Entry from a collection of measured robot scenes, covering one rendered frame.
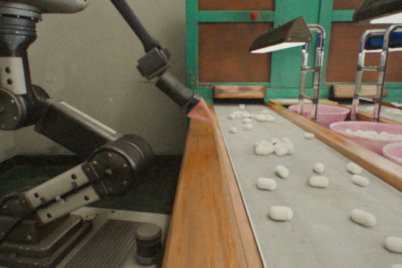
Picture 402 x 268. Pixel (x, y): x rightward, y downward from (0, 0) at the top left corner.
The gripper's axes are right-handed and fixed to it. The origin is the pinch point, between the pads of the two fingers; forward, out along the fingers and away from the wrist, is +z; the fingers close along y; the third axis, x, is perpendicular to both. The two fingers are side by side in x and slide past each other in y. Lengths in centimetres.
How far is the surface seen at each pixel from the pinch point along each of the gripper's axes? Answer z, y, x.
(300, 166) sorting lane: 19.8, -21.6, -8.9
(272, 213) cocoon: 8.4, -44.9, -2.2
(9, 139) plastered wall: -99, 167, 166
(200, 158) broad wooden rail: 0.0, -23.1, 4.8
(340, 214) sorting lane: 18.0, -42.9, -8.6
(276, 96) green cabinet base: 36, 77, -24
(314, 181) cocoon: 17.2, -33.4, -9.1
